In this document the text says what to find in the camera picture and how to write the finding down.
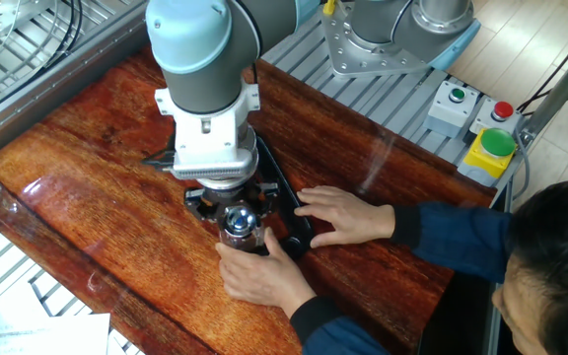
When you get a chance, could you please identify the white printed paper sheets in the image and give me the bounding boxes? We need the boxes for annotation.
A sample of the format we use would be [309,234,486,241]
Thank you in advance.
[0,280,112,355]

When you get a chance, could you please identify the silver metal jar lid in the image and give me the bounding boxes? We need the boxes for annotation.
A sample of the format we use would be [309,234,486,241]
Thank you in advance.
[222,204,259,234]

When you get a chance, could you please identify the right forearm in blue sleeve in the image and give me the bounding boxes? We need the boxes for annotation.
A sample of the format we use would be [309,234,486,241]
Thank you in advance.
[390,200,517,285]

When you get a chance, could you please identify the person's right hand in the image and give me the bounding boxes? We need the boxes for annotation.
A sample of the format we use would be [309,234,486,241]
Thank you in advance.
[293,184,397,249]

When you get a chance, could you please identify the black flat panel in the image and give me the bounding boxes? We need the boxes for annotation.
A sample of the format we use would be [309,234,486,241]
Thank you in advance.
[417,270,507,355]

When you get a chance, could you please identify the black C-clamp with steel screw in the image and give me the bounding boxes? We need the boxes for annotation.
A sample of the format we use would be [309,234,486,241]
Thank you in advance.
[253,135,316,261]

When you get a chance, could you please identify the person's left hand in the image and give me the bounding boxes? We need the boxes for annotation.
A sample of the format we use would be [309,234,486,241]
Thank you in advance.
[214,226,318,320]

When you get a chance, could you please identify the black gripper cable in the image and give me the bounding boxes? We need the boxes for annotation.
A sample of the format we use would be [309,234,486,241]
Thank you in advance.
[140,61,260,172]

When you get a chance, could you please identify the person's head with black hair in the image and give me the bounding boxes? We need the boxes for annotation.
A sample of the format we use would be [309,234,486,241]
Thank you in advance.
[490,176,568,355]

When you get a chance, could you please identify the aluminium frame post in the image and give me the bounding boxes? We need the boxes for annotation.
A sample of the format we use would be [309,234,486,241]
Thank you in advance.
[516,38,568,149]

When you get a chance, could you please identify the yellow box green mushroom button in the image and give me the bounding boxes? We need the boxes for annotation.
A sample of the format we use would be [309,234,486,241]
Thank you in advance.
[456,126,518,188]

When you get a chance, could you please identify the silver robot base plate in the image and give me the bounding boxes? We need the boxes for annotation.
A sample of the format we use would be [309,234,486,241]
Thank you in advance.
[320,1,433,80]

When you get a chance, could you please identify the grey box with red button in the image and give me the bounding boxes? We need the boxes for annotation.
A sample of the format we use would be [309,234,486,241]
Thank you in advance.
[468,97,526,138]

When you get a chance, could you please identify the grey aluminium rail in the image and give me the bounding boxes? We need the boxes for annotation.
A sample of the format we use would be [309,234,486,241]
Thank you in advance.
[0,0,150,164]

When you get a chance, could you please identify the grey box with green button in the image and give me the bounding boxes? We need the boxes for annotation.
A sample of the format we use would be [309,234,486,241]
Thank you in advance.
[422,80,481,139]

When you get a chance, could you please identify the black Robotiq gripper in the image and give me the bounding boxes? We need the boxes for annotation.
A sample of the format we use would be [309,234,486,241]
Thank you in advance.
[183,179,281,224]

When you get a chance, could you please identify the left forearm in blue sleeve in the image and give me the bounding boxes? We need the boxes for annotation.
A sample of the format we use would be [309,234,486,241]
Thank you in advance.
[289,295,389,355]

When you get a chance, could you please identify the small clear glass jar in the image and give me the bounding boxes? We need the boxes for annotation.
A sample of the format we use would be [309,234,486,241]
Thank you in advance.
[218,216,267,255]

